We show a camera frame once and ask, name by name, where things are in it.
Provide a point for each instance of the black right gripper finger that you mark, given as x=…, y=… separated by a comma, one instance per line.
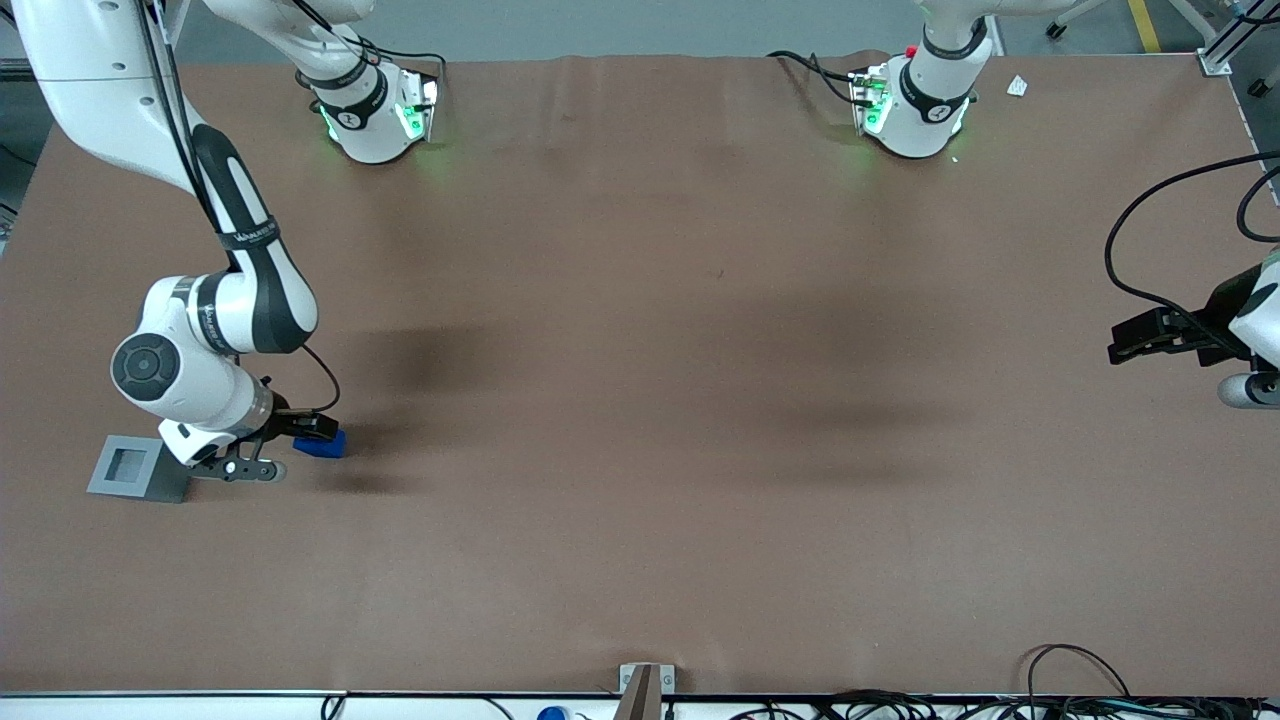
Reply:
x=316, y=427
x=281, y=425

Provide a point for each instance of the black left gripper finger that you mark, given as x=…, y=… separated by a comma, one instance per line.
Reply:
x=1150, y=335
x=1222, y=310

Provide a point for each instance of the small blue square part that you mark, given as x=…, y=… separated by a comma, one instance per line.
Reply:
x=322, y=449

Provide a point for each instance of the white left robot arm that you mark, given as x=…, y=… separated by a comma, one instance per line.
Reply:
x=930, y=100

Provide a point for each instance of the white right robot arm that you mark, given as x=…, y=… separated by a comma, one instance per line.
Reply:
x=80, y=60

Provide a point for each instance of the gray square base block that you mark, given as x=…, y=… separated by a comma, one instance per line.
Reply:
x=105, y=480

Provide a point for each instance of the small white paper label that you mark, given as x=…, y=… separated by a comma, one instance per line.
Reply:
x=1017, y=86

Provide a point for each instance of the white chair leg with caster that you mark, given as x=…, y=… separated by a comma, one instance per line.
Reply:
x=1075, y=12

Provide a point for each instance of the small blue round object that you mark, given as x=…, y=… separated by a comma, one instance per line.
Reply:
x=551, y=714

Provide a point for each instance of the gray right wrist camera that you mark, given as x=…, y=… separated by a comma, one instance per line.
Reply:
x=240, y=468

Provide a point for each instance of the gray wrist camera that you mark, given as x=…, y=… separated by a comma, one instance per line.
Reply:
x=1245, y=392
x=240, y=468

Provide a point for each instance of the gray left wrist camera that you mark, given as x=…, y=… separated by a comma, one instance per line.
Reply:
x=1245, y=392

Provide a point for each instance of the aluminium frame profile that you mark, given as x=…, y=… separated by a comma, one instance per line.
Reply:
x=1235, y=35

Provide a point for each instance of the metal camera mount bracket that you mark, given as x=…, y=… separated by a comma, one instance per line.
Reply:
x=645, y=690

